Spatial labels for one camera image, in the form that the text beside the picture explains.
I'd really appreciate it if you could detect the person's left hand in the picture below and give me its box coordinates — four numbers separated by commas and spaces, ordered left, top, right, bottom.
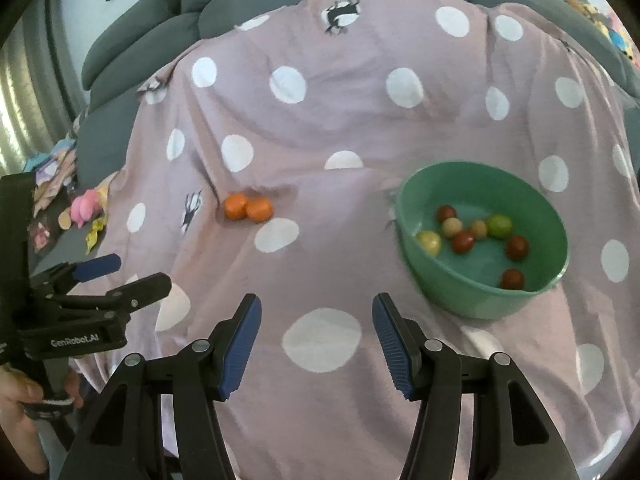
1, 365, 49, 474

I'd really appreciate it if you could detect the yellow toy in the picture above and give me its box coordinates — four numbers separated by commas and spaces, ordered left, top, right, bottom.
85, 214, 107, 255

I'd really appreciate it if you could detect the pink plush toy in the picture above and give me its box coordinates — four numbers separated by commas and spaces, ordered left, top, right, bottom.
58, 190, 103, 231

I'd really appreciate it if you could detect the stack of folded clothes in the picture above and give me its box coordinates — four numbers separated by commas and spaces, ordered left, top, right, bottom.
23, 133, 77, 218

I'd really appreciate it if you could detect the orange tangerine left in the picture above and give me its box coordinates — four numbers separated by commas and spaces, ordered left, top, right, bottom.
224, 193, 248, 221

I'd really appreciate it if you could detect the orange tangerine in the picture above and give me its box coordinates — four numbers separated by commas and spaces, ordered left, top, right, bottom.
224, 193, 248, 221
245, 196, 273, 223

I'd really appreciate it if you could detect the orange tangerine right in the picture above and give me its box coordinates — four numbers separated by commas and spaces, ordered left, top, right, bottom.
245, 196, 273, 223

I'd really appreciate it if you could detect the green plastic bowl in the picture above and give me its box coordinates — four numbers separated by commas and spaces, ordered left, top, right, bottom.
395, 160, 570, 321

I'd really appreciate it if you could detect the pink polka dot blanket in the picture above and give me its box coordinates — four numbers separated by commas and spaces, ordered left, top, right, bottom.
85, 0, 639, 479

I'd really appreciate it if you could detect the beige round fruit right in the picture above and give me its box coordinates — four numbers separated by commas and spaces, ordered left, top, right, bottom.
470, 219, 488, 240

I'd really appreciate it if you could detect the beige round fruit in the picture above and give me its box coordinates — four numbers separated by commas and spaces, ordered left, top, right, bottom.
470, 219, 488, 240
442, 217, 464, 238

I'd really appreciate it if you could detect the green lime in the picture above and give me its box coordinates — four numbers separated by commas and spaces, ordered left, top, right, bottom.
485, 214, 513, 240

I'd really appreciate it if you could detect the yellow green fruit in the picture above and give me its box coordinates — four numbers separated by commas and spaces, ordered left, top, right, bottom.
416, 230, 442, 257

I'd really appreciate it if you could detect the beige round fruit left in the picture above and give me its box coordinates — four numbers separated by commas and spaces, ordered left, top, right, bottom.
442, 217, 464, 238

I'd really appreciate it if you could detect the small red tomato back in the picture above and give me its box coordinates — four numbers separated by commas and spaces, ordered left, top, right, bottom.
436, 205, 458, 223

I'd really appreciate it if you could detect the grey sofa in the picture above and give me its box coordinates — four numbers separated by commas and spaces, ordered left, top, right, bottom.
77, 0, 639, 188

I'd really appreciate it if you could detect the colourful toys pile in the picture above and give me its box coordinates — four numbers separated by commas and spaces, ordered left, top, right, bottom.
529, 0, 640, 68

